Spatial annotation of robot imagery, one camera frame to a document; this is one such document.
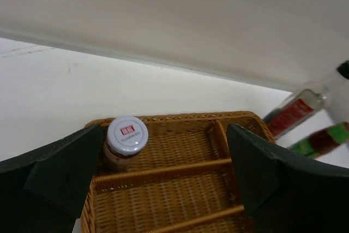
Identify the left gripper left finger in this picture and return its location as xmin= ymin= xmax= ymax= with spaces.
xmin=1 ymin=124 xmax=104 ymax=232

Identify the tall dark vinegar bottle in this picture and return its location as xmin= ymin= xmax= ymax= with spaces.
xmin=263 ymin=61 xmax=348 ymax=139

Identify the brown wicker divided basket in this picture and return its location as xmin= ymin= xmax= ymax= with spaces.
xmin=81 ymin=111 xmax=274 ymax=232

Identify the red sauce bottle green label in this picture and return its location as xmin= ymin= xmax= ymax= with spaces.
xmin=287 ymin=122 xmax=348 ymax=159

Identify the sauce jar white lid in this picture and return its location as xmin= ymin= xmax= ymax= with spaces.
xmin=103 ymin=116 xmax=148 ymax=171

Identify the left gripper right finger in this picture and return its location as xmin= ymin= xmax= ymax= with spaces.
xmin=226 ymin=124 xmax=348 ymax=232

